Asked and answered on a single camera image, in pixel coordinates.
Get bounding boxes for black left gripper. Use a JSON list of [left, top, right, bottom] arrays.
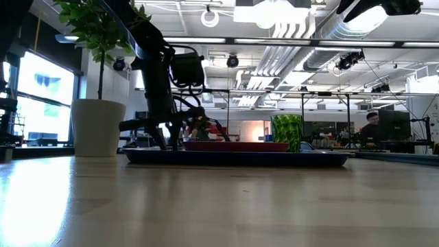
[[118, 82, 206, 152]]

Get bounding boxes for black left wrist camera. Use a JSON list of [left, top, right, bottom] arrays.
[[170, 51, 206, 87]]

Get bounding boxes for black aluminium table frame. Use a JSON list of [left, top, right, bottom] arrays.
[[0, 141, 439, 168]]

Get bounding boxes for white plant pot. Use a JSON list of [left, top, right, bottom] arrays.
[[70, 98, 127, 158]]

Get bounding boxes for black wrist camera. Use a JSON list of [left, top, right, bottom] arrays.
[[170, 51, 206, 87], [380, 0, 423, 16]]

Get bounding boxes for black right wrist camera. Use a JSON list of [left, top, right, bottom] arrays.
[[380, 0, 423, 16]]

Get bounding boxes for white ceiling pipes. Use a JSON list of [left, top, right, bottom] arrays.
[[236, 20, 309, 107]]

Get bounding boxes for pink plastic plate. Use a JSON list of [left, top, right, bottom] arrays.
[[180, 141, 291, 153]]

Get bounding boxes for hanging ceiling lamp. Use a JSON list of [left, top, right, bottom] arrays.
[[54, 33, 82, 45]]

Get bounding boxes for large bright window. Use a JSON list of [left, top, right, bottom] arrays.
[[0, 50, 75, 144]]

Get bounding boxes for green leafy plant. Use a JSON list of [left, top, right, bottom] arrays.
[[53, 0, 154, 100]]

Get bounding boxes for silver ventilation duct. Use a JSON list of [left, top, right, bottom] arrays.
[[303, 0, 401, 71]]

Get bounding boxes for white cable loop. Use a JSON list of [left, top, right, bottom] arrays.
[[200, 5, 221, 29]]

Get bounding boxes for dark background desk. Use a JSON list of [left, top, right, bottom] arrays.
[[377, 139, 436, 154]]

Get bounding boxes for white ceiling light fixture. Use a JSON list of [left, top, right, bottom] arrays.
[[233, 5, 311, 30]]

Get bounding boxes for black desk stand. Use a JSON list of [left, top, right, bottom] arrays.
[[410, 115, 434, 147]]

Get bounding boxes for blue plastic tray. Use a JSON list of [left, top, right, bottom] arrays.
[[121, 146, 354, 168]]

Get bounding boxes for person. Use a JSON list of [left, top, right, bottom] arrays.
[[359, 111, 381, 147], [185, 116, 224, 142]]

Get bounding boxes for long ceiling light strip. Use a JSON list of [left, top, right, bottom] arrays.
[[164, 36, 439, 48]]

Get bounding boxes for green textured cup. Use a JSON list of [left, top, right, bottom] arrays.
[[270, 114, 304, 154]]

